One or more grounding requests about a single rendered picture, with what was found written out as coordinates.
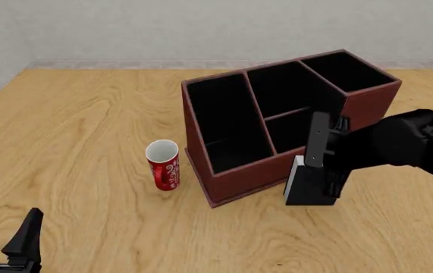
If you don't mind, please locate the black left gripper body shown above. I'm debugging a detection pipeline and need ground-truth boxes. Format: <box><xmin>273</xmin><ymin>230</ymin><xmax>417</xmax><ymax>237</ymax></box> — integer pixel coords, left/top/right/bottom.
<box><xmin>0</xmin><ymin>255</ymin><xmax>42</xmax><ymax>273</ymax></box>

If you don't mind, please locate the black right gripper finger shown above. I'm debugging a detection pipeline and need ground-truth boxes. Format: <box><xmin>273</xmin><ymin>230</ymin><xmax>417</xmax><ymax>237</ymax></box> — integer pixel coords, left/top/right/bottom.
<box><xmin>333</xmin><ymin>115</ymin><xmax>351</xmax><ymax>134</ymax></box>
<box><xmin>324</xmin><ymin>168</ymin><xmax>350</xmax><ymax>199</ymax></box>

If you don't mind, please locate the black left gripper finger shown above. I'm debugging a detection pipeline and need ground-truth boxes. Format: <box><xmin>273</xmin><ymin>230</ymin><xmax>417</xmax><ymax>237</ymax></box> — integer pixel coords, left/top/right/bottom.
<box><xmin>1</xmin><ymin>207</ymin><xmax>45</xmax><ymax>265</ymax></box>

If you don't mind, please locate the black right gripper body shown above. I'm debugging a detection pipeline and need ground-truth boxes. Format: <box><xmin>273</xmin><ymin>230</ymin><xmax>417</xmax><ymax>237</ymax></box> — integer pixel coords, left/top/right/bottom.
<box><xmin>329</xmin><ymin>130</ymin><xmax>358</xmax><ymax>172</ymax></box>

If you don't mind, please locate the black book with white pages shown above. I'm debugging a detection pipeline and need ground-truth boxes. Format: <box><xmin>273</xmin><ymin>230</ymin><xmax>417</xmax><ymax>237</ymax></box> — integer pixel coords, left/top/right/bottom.
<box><xmin>283</xmin><ymin>155</ymin><xmax>339</xmax><ymax>207</ymax></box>

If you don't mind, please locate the red-brown desk caddy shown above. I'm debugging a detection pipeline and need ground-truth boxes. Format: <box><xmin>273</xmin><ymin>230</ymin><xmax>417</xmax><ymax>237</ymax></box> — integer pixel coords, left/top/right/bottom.
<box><xmin>180</xmin><ymin>48</ymin><xmax>403</xmax><ymax>209</ymax></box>

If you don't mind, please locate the red patterned mug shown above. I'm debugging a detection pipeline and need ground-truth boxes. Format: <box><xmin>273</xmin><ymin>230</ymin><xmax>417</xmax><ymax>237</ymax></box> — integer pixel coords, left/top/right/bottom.
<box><xmin>145</xmin><ymin>139</ymin><xmax>180</xmax><ymax>192</ymax></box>

